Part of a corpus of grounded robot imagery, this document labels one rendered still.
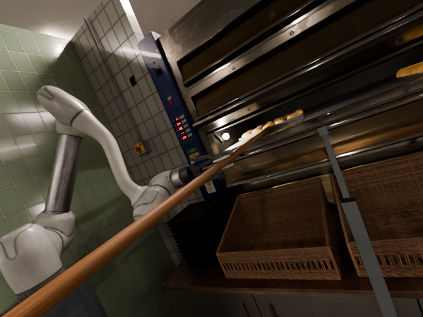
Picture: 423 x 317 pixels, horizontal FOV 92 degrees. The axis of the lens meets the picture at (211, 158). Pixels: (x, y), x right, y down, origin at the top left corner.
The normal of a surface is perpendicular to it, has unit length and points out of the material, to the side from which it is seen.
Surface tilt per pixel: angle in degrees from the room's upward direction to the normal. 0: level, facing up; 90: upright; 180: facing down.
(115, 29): 90
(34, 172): 90
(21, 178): 90
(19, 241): 71
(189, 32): 90
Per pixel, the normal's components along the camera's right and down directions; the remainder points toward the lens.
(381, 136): -0.54, -0.07
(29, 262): 0.65, -0.25
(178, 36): -0.43, 0.26
